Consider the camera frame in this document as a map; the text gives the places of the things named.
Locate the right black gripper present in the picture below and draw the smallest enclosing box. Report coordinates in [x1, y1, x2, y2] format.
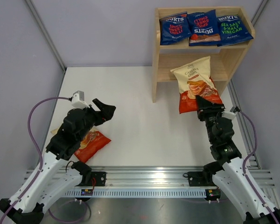
[196, 95, 225, 142]

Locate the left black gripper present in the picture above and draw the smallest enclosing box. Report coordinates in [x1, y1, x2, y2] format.
[77, 99, 116, 142]

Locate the cream orange cassava chips bag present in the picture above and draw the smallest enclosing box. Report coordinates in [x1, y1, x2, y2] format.
[170, 56, 223, 114]

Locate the blue Burts chilli bag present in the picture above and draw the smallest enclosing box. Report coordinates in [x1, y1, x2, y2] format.
[160, 12, 192, 45]
[187, 9, 221, 46]

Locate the blue Burts sea salt bag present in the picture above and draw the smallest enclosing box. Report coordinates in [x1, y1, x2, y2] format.
[217, 14, 253, 47]

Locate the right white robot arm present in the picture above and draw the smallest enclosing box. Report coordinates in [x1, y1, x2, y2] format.
[196, 96, 280, 224]

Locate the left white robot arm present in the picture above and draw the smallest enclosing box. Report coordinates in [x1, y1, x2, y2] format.
[0, 98, 116, 224]

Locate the wooden two-tier shelf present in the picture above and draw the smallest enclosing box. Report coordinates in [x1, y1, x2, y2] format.
[152, 6, 255, 102]

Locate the cream orange cassava bag left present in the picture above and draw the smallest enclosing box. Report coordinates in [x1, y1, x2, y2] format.
[50, 123, 112, 163]

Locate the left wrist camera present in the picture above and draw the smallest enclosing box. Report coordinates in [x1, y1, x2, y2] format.
[70, 91, 90, 109]

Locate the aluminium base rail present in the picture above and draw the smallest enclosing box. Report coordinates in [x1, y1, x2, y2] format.
[21, 165, 276, 199]

